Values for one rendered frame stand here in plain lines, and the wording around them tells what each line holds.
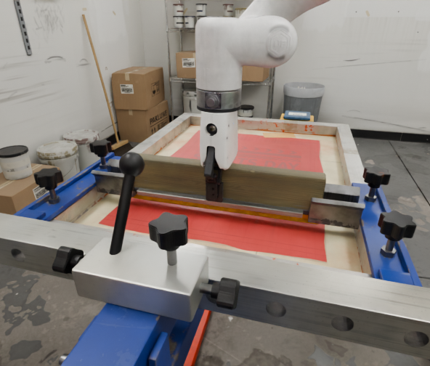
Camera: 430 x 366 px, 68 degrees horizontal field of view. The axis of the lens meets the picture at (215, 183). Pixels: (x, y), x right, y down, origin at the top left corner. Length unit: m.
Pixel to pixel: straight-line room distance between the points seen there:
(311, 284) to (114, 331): 0.20
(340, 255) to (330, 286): 0.19
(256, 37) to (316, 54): 3.70
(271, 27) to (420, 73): 3.92
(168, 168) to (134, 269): 0.32
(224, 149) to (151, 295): 0.29
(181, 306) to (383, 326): 0.20
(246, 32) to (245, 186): 0.25
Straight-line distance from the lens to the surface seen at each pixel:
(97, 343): 0.33
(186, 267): 0.33
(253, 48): 0.52
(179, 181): 0.62
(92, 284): 0.35
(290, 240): 0.58
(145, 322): 0.33
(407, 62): 4.35
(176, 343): 0.47
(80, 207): 0.67
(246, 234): 0.58
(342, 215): 0.59
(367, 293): 0.39
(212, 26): 0.51
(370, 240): 0.54
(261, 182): 0.57
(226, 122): 0.52
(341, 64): 4.24
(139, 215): 0.65
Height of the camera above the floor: 1.29
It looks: 27 degrees down
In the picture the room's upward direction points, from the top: straight up
